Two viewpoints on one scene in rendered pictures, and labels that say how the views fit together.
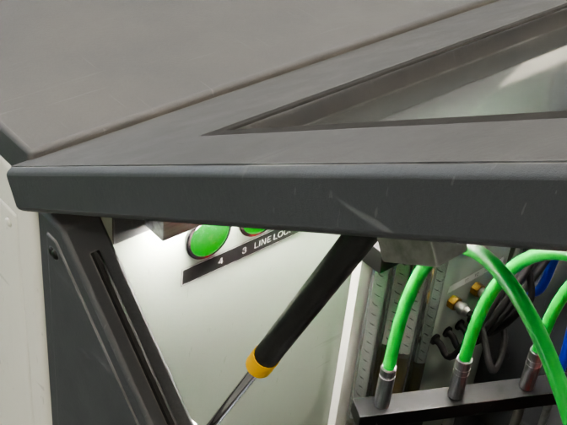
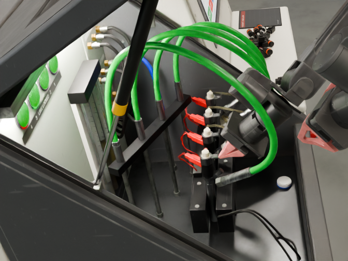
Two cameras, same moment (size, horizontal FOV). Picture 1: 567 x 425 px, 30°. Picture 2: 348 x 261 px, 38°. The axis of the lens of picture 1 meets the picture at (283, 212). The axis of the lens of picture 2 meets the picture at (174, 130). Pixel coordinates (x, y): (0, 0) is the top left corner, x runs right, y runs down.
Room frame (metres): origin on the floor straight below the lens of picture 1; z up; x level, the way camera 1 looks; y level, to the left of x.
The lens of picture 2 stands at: (0.00, 0.28, 1.83)
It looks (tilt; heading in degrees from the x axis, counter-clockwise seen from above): 36 degrees down; 326
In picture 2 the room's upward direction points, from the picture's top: 10 degrees counter-clockwise
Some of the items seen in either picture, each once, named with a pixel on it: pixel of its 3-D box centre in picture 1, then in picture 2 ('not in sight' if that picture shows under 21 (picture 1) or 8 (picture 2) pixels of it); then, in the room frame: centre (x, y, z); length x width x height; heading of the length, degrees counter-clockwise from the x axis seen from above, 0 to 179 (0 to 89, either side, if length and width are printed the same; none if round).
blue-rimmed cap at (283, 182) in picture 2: not in sight; (284, 182); (0.69, -0.53, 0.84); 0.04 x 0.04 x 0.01
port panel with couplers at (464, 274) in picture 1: (496, 229); (105, 70); (1.05, -0.26, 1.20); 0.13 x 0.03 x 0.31; 134
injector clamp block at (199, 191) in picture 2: not in sight; (216, 183); (0.78, -0.36, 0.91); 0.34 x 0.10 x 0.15; 134
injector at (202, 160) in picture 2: not in sight; (215, 188); (0.69, -0.28, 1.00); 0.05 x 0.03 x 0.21; 44
